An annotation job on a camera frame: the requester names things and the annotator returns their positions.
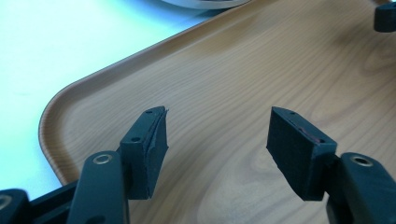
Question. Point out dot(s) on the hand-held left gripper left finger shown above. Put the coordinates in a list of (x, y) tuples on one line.
[(143, 155)]

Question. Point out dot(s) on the wooden tray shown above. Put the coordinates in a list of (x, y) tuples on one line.
[(249, 77)]

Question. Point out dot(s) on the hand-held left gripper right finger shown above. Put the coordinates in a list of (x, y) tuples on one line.
[(299, 155)]

